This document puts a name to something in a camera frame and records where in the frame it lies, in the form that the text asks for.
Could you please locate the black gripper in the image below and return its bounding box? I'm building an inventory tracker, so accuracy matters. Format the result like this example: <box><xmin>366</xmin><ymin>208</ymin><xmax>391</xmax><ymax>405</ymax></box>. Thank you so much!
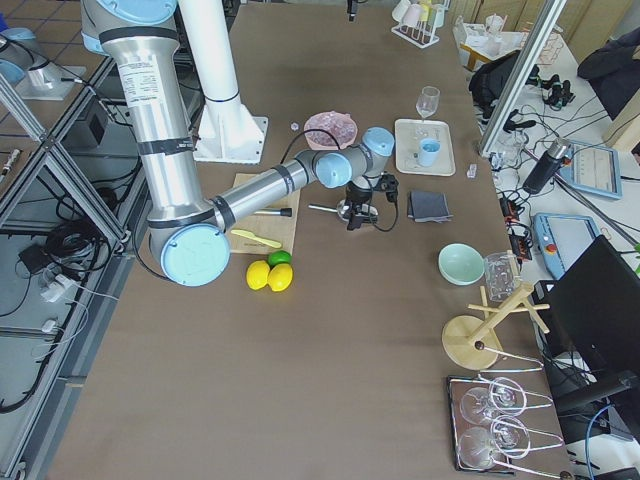
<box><xmin>345</xmin><ymin>172</ymin><xmax>399</xmax><ymax>231</ymax></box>

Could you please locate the metal ice scoop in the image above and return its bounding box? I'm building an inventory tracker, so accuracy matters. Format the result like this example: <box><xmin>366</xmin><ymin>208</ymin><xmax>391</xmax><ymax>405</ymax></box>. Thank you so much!
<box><xmin>308</xmin><ymin>200</ymin><xmax>350</xmax><ymax>222</ymax></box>

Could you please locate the white cup rack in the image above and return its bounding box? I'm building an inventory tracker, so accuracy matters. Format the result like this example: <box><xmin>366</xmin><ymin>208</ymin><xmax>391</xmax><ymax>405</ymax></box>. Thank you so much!
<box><xmin>391</xmin><ymin>0</ymin><xmax>448</xmax><ymax>49</ymax></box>

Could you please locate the pink bowl of ice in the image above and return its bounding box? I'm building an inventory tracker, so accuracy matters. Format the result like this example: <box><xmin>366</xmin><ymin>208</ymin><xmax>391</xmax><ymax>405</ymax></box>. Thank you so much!
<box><xmin>304</xmin><ymin>111</ymin><xmax>358</xmax><ymax>150</ymax></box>

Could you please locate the light blue cup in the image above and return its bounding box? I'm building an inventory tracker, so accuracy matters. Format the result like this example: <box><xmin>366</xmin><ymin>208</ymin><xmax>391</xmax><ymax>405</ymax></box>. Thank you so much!
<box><xmin>417</xmin><ymin>138</ymin><xmax>441</xmax><ymax>167</ymax></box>

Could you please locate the grey folded cloth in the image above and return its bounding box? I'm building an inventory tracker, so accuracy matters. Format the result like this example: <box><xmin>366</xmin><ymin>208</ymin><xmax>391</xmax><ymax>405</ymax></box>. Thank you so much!
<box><xmin>407</xmin><ymin>190</ymin><xmax>452</xmax><ymax>223</ymax></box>

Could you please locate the metal muddler black tip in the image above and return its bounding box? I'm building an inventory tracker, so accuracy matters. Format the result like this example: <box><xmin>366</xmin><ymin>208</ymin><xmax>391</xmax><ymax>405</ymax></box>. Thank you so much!
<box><xmin>254</xmin><ymin>208</ymin><xmax>293</xmax><ymax>218</ymax></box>

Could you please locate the yellow plastic knife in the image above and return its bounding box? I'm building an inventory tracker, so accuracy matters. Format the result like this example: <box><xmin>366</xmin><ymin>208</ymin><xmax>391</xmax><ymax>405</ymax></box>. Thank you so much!
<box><xmin>230</xmin><ymin>229</ymin><xmax>282</xmax><ymax>249</ymax></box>

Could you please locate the green lime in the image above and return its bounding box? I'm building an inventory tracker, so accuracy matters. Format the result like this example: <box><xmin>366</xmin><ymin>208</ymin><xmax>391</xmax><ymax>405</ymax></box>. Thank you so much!
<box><xmin>267</xmin><ymin>250</ymin><xmax>292</xmax><ymax>267</ymax></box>

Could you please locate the cream serving tray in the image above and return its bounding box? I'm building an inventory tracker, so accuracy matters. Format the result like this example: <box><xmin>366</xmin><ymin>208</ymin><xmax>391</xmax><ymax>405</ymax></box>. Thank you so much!
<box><xmin>395</xmin><ymin>119</ymin><xmax>455</xmax><ymax>176</ymax></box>

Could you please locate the yellow lemon lower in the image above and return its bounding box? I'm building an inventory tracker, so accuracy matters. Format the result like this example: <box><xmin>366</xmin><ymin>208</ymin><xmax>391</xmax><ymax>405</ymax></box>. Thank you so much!
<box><xmin>267</xmin><ymin>263</ymin><xmax>293</xmax><ymax>292</ymax></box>

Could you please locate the yellow lemon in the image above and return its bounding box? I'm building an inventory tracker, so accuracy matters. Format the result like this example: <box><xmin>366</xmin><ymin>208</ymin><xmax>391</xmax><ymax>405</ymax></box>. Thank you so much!
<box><xmin>245</xmin><ymin>260</ymin><xmax>271</xmax><ymax>290</ymax></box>
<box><xmin>267</xmin><ymin>263</ymin><xmax>293</xmax><ymax>292</ymax></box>

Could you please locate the green bowl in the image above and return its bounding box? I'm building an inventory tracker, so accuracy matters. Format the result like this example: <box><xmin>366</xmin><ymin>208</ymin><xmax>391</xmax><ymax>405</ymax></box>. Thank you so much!
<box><xmin>438</xmin><ymin>243</ymin><xmax>485</xmax><ymax>286</ymax></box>

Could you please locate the yellow lemon upper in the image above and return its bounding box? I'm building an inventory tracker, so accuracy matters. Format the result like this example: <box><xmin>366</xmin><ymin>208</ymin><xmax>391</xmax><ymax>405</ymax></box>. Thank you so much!
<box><xmin>245</xmin><ymin>260</ymin><xmax>271</xmax><ymax>290</ymax></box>

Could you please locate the clear wine glass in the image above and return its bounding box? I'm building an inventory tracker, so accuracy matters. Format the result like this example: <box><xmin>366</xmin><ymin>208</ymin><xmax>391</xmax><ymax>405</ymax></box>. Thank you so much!
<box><xmin>416</xmin><ymin>86</ymin><xmax>440</xmax><ymax>120</ymax></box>

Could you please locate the wooden glass stand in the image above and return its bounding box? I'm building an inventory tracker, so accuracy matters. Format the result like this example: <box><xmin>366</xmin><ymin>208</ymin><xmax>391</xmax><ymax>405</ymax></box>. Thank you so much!
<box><xmin>442</xmin><ymin>251</ymin><xmax>549</xmax><ymax>371</ymax></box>

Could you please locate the black water bottle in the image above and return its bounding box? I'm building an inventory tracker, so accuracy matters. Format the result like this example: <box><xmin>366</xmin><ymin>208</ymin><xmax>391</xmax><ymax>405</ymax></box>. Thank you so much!
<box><xmin>523</xmin><ymin>138</ymin><xmax>571</xmax><ymax>195</ymax></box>

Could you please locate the blue teach pendant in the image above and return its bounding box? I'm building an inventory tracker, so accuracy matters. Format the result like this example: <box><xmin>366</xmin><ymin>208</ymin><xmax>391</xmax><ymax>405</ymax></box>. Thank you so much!
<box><xmin>559</xmin><ymin>141</ymin><xmax>623</xmax><ymax>200</ymax></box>
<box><xmin>533</xmin><ymin>213</ymin><xmax>599</xmax><ymax>279</ymax></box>

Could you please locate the black framed glass tray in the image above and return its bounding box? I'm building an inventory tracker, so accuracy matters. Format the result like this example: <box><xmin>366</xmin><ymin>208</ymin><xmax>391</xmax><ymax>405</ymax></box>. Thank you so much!
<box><xmin>445</xmin><ymin>372</ymin><xmax>571</xmax><ymax>476</ymax></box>

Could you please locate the black monitor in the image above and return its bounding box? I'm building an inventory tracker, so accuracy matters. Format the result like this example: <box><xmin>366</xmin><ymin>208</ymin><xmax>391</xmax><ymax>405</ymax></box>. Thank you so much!
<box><xmin>534</xmin><ymin>236</ymin><xmax>639</xmax><ymax>408</ymax></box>

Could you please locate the aluminium frame post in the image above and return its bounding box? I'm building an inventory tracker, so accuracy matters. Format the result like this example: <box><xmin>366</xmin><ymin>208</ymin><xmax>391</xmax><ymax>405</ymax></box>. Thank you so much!
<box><xmin>478</xmin><ymin>0</ymin><xmax>566</xmax><ymax>158</ymax></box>

